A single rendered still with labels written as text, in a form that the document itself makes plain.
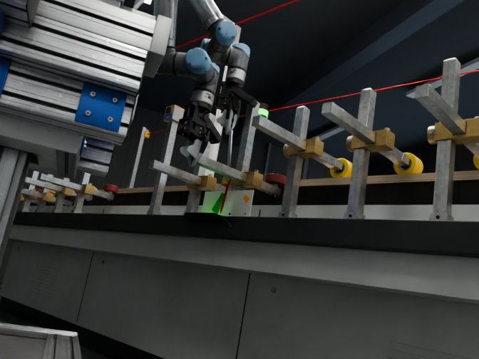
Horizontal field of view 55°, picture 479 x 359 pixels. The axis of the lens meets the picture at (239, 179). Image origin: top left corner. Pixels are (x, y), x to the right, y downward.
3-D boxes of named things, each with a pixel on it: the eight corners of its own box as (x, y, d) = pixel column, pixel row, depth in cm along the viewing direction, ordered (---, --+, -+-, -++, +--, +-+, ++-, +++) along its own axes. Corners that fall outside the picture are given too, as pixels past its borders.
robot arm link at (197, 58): (171, 66, 143) (180, 82, 154) (205, 69, 141) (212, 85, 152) (176, 43, 145) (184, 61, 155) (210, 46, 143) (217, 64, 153)
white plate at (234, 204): (248, 216, 161) (253, 189, 163) (199, 216, 179) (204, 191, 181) (249, 217, 161) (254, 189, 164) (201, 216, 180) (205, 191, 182)
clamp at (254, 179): (252, 184, 165) (254, 171, 166) (226, 185, 174) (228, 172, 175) (262, 188, 168) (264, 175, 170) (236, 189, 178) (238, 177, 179)
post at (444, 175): (445, 227, 115) (456, 55, 126) (430, 227, 117) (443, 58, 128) (450, 230, 117) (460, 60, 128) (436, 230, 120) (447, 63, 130)
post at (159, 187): (152, 215, 202) (172, 120, 213) (145, 214, 206) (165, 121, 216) (160, 217, 205) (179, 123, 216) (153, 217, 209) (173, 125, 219)
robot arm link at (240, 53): (227, 47, 184) (247, 53, 186) (222, 72, 182) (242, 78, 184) (233, 38, 176) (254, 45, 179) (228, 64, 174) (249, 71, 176)
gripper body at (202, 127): (174, 135, 152) (182, 102, 154) (194, 144, 157) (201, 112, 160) (189, 132, 146) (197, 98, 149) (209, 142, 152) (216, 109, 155)
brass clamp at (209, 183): (204, 186, 182) (207, 174, 183) (183, 187, 191) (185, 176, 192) (216, 191, 186) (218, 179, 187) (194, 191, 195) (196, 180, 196)
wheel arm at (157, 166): (152, 169, 168) (155, 158, 169) (147, 169, 171) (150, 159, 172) (234, 199, 198) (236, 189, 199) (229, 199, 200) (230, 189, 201)
